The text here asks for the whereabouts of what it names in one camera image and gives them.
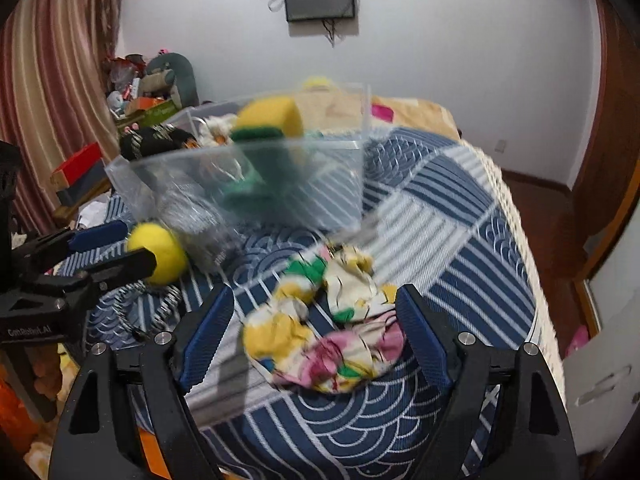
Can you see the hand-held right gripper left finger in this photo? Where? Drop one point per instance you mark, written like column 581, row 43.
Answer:
column 207, row 340

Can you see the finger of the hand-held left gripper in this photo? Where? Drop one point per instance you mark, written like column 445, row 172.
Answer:
column 125, row 265
column 97, row 236

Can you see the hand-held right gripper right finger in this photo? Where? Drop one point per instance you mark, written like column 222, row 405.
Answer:
column 425, row 340

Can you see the yellow foam ball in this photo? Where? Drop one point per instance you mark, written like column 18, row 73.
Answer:
column 160, row 255

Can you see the floral patterned cloth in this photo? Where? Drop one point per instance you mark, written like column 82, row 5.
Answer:
column 320, row 340

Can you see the clear plastic storage box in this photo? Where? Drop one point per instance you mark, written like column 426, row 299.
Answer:
column 300, row 180

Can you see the yellow and green sponge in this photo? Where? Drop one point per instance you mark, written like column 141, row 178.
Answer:
column 270, row 120

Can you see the red box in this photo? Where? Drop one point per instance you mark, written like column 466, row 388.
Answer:
column 80, row 162

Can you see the blue patterned bed blanket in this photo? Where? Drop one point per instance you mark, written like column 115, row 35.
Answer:
column 440, row 240

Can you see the black knit cloth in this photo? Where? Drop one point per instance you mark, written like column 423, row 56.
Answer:
column 150, row 142

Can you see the green cardboard box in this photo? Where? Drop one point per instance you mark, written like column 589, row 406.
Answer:
column 150, row 114

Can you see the pink slipper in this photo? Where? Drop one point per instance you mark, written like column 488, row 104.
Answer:
column 576, row 340

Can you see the striped red curtain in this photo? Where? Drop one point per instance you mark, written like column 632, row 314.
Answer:
column 45, row 85

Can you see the white plush toy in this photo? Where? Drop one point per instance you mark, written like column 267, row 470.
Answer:
column 217, row 130

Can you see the white cabinet door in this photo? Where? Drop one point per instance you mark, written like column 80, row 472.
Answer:
column 607, row 350

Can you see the beige blanket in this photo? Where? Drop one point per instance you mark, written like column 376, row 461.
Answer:
column 415, row 112

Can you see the pink tag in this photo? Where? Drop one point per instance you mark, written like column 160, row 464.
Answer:
column 382, row 113

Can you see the brown wooden wardrobe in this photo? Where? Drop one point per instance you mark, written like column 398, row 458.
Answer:
column 612, row 110

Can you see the wall socket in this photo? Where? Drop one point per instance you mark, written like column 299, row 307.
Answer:
column 501, row 146

